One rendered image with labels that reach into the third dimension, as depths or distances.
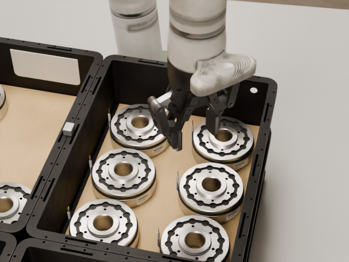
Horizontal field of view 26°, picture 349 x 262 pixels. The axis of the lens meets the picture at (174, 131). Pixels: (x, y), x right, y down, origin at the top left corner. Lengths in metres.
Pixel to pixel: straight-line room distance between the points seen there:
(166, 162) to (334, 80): 0.51
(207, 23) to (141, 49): 0.61
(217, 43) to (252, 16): 0.86
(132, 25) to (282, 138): 0.37
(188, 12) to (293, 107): 0.70
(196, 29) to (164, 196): 0.39
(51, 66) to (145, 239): 0.38
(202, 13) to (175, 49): 0.07
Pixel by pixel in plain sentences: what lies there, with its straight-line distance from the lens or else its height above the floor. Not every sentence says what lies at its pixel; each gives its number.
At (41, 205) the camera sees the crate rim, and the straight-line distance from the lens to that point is 1.09.
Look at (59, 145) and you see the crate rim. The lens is 1.16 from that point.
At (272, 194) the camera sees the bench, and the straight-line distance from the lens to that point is 1.40.
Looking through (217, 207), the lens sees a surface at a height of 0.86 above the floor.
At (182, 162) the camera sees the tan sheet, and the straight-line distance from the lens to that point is 1.26.
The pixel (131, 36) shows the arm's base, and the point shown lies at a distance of 1.49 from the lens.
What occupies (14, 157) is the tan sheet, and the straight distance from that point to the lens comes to 1.30.
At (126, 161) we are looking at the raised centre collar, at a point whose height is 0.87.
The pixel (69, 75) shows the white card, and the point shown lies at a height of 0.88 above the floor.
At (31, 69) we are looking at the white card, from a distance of 1.38.
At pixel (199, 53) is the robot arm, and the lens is 0.93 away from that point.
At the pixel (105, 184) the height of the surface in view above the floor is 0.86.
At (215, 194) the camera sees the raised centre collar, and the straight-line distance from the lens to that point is 1.17.
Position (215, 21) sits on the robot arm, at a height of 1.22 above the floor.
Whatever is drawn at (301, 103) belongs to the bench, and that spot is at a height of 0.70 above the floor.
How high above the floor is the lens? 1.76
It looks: 45 degrees down
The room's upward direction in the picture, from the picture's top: straight up
